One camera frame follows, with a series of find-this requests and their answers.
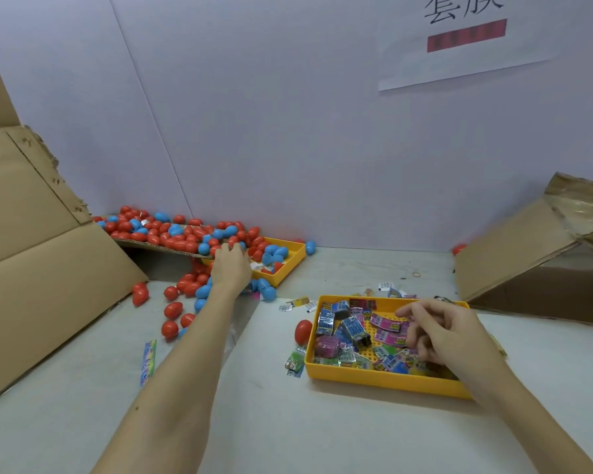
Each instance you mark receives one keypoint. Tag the yellow tray under eggs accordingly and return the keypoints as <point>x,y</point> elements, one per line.
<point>287,261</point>

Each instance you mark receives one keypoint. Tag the person's left forearm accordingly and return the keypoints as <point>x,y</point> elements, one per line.
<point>168,390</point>

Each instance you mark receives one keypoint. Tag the white paper sign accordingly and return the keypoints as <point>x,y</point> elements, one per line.
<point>474,39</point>

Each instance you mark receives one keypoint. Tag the pile of plastic eggs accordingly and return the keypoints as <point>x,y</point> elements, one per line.
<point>178,232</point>

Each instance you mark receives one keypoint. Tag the person's right forearm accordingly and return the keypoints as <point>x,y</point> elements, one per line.
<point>544,429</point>

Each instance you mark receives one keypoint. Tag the clear bag with coloured label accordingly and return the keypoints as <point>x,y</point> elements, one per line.
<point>148,362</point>

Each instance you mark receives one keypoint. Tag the person's left hand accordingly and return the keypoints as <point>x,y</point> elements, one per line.
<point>229,269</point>

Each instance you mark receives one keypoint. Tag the brown cardboard sheet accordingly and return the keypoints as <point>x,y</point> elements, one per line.
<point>148,244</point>

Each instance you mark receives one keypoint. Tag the person's right hand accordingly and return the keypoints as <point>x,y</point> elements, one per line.
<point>450,340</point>

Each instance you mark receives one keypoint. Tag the torn flattened cardboard box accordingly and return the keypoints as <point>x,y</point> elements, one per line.
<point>514,251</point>

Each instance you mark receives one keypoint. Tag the tall brown cardboard box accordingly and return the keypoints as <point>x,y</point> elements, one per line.
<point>30,261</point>

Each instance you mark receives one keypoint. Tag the yellow plastic tray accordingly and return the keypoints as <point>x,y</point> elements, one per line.
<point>376,375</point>

